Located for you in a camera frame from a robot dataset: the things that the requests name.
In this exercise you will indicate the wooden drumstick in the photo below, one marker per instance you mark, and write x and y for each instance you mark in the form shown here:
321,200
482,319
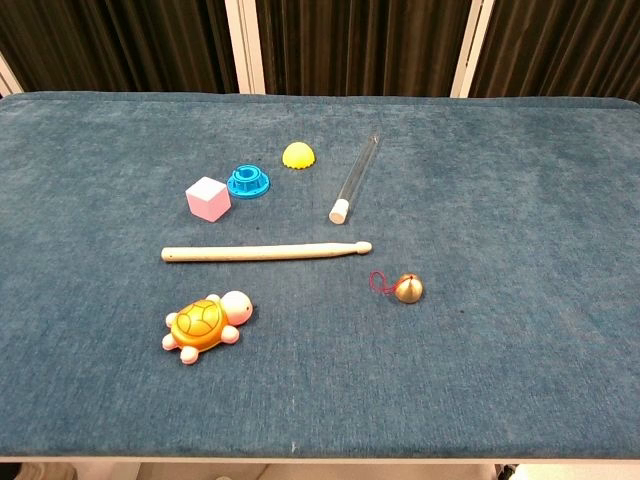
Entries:
260,252

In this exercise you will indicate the glass test tube white stopper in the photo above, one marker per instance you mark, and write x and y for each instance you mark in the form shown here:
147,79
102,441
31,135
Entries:
355,175

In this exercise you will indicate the yellow half sphere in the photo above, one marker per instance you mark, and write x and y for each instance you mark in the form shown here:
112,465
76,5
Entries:
298,156

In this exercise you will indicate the blue round plastic mould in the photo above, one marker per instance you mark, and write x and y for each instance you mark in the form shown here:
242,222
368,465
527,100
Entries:
248,182

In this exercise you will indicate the pink cube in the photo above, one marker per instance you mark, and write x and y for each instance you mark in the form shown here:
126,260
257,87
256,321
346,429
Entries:
207,199

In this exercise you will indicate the orange pink toy turtle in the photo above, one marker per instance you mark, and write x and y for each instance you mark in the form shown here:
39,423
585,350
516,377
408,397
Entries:
205,322

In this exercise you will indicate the dark pleated curtain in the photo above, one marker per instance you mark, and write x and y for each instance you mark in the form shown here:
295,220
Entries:
360,45

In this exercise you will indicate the blue velvet table cloth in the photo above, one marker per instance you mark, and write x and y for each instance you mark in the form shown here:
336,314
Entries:
500,350

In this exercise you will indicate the white frame post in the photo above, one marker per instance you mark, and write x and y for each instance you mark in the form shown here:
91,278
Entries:
245,45
470,47
7,77

